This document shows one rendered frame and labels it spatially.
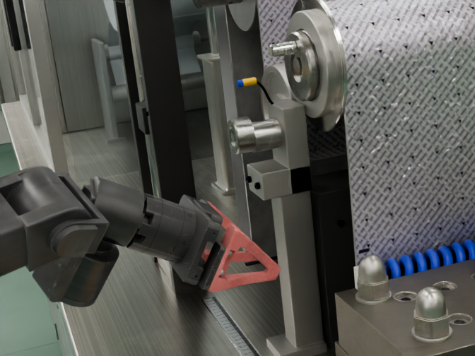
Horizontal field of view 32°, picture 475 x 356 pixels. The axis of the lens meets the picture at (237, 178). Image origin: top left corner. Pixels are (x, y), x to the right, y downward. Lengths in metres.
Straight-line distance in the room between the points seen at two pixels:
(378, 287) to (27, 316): 2.77
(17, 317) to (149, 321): 2.39
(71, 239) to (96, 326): 0.45
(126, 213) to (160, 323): 0.38
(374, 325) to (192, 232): 0.19
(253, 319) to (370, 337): 0.34
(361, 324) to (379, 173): 0.17
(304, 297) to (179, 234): 0.24
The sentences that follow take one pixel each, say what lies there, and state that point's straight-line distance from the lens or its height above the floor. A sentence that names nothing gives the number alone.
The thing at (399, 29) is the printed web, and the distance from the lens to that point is 0.89.
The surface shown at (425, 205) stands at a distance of 0.94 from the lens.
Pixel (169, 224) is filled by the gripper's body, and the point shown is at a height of 1.13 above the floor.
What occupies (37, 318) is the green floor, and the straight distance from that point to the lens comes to 3.48.
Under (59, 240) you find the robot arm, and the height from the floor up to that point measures 1.16.
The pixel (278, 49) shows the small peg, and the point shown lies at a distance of 0.89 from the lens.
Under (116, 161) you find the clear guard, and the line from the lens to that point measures 1.88.
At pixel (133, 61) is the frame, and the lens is 1.24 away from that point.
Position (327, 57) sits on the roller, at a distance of 0.86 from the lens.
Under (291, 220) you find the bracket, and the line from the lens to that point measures 0.96.
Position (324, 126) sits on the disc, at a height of 1.18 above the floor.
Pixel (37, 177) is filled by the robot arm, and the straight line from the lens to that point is 0.77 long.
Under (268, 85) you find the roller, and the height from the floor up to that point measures 1.20.
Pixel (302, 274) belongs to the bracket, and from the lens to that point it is 0.99.
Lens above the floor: 1.40
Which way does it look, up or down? 17 degrees down
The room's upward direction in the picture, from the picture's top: 7 degrees counter-clockwise
